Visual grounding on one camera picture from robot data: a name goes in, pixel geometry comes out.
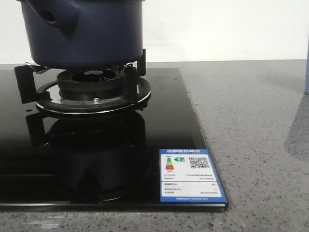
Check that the black burner head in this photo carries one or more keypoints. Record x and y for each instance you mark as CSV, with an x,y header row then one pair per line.
x,y
86,86

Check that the black pot support grate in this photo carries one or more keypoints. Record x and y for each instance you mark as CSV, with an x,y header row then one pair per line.
x,y
47,98

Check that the blue energy label sticker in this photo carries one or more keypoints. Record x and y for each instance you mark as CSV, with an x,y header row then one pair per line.
x,y
189,176

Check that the black glass gas stove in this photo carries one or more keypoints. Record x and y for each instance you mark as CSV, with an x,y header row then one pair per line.
x,y
95,163

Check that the light blue ribbed cup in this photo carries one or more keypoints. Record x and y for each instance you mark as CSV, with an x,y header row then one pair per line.
x,y
307,73

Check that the dark blue cooking pot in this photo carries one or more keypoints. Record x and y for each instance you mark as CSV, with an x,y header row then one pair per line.
x,y
83,34

